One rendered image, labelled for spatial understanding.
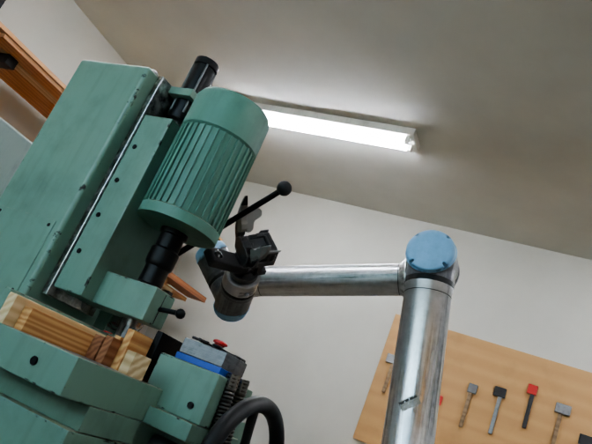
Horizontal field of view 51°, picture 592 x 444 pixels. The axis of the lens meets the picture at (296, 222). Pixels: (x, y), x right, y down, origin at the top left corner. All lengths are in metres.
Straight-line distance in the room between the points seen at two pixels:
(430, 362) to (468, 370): 2.96
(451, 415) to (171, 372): 3.32
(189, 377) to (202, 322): 3.90
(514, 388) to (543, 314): 0.54
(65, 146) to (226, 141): 0.37
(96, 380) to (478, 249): 3.87
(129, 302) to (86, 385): 0.30
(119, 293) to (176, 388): 0.25
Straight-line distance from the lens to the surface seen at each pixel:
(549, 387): 4.35
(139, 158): 1.37
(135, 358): 1.09
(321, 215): 4.99
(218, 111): 1.31
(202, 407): 1.10
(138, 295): 1.25
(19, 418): 1.08
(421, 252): 1.47
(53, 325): 1.13
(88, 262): 1.31
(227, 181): 1.28
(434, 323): 1.43
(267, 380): 4.68
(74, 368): 0.97
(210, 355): 1.13
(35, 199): 1.43
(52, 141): 1.50
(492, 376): 4.35
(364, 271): 1.65
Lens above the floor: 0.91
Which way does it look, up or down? 18 degrees up
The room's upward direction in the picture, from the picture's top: 23 degrees clockwise
